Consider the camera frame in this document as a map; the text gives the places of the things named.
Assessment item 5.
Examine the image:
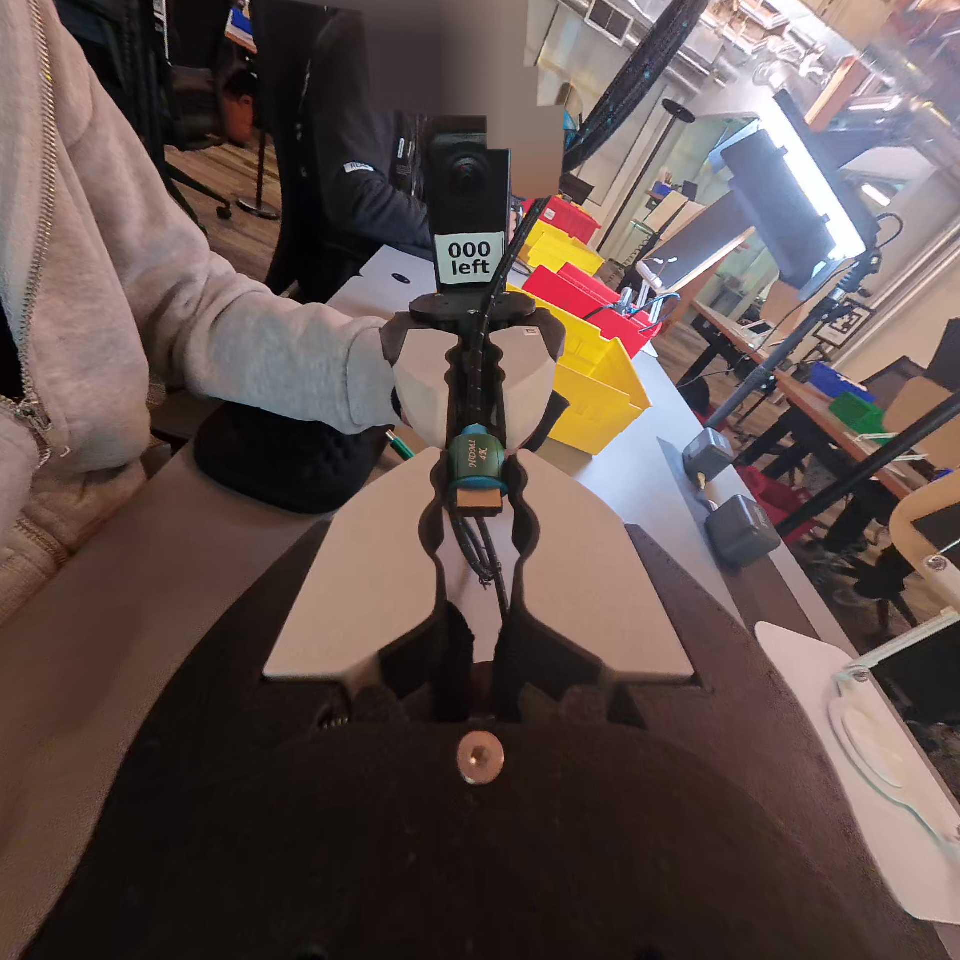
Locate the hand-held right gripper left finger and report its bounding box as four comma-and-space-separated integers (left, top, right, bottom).
262, 446, 451, 685

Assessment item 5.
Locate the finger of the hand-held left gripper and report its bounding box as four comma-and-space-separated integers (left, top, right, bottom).
392, 328, 462, 450
487, 324, 558, 451

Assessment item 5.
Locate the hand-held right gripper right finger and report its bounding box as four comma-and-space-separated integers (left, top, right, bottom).
506, 448, 695, 685

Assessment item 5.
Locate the yellow plastic bin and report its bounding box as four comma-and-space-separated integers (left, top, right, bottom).
506, 281, 654, 457
516, 221, 605, 279

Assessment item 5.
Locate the black braided hdmi cable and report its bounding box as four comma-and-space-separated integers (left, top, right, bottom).
384, 0, 710, 624

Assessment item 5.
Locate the person's left forearm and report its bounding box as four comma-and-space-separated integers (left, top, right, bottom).
142, 247, 400, 436

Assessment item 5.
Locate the red plastic bin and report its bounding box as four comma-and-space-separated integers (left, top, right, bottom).
523, 193, 603, 245
521, 262, 665, 359

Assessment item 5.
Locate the grey weight block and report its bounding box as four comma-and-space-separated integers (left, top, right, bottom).
681, 429, 738, 487
705, 493, 805, 569

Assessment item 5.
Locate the black floor lamp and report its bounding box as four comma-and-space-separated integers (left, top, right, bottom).
596, 97, 695, 256

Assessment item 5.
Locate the wooden workbench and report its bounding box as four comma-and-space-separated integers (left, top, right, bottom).
690, 300, 960, 500

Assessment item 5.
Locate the ceiling air vent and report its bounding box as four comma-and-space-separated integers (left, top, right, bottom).
585, 0, 631, 42

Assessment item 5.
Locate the black board on stand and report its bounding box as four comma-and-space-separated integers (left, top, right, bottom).
641, 191, 757, 295

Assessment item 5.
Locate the white stand with clear rod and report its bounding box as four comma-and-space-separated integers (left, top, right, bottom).
753, 611, 960, 925

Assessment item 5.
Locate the black light stand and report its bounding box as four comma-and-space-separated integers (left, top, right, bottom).
703, 251, 905, 432

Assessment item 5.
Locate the black tripod stand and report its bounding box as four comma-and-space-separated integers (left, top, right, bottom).
776, 390, 960, 537

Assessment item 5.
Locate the led light panel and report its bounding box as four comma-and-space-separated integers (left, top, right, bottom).
708, 112, 880, 294

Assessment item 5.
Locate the blue plastic bin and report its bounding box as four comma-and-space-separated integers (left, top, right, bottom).
808, 362, 876, 404

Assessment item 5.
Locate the green plastic bin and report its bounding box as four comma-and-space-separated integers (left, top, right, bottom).
827, 391, 888, 438

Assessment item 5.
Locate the black board with wooden frame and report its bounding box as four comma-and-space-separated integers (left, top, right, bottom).
888, 472, 960, 575

